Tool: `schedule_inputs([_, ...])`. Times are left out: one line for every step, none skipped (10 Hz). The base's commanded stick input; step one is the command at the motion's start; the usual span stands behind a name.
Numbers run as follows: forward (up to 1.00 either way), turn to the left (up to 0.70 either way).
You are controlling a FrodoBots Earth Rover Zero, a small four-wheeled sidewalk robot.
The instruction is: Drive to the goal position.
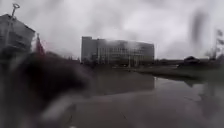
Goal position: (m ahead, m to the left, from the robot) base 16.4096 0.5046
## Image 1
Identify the row of trees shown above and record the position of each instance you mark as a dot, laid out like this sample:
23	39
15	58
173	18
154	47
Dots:
186	61

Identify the large grey multi-storey building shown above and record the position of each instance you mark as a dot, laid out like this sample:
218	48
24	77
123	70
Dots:
113	50

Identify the red flag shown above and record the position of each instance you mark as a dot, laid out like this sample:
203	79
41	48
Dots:
39	48

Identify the street lamp pole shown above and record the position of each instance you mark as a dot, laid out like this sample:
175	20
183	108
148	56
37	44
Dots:
13	10

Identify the wet paved plaza ground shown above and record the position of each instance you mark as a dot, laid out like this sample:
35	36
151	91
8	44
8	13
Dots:
140	106

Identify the bare tree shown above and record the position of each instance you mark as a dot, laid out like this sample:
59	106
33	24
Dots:
218	45

